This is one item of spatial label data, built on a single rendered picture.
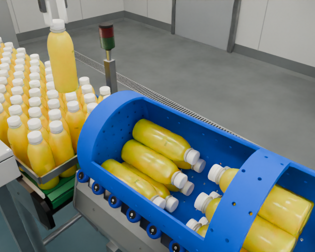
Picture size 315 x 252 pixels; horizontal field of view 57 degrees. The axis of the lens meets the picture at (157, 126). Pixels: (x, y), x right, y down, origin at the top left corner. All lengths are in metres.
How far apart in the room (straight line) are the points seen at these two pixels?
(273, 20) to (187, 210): 3.59
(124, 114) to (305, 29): 3.41
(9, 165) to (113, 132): 0.30
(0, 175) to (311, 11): 3.67
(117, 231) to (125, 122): 0.32
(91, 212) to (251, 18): 3.75
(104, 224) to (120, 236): 0.07
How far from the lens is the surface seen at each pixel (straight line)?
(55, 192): 1.02
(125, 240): 0.90
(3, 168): 0.92
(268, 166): 0.60
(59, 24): 0.85
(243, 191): 0.56
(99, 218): 0.96
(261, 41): 4.34
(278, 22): 4.19
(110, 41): 1.32
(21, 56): 1.54
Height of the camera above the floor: 1.62
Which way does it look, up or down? 35 degrees down
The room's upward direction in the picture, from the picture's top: straight up
